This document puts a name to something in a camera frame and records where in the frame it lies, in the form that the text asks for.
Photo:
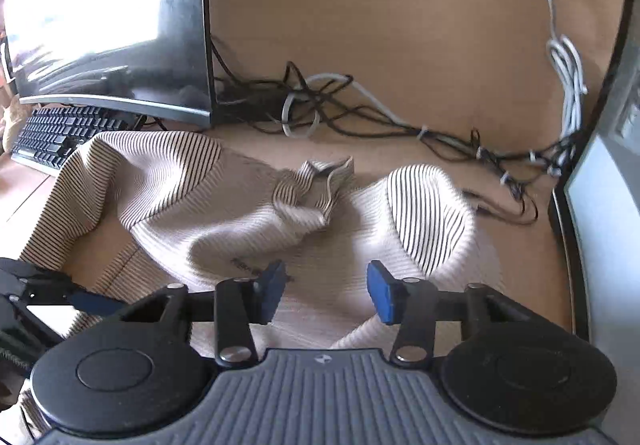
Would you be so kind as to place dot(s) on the beige striped knit sweater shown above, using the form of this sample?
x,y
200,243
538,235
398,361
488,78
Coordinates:
x,y
130,211

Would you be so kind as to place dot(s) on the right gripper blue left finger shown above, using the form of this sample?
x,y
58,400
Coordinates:
x,y
240,303

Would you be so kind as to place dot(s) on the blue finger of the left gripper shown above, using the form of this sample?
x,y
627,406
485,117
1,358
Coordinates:
x,y
93,304

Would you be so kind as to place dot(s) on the black curved monitor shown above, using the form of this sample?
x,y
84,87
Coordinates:
x,y
147,57

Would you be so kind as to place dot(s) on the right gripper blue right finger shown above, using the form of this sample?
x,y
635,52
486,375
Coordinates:
x,y
409,304

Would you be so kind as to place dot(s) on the black keyboard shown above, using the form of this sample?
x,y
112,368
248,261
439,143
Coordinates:
x,y
51,135

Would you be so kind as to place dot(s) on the white aigo computer case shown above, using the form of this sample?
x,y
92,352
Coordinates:
x,y
594,212

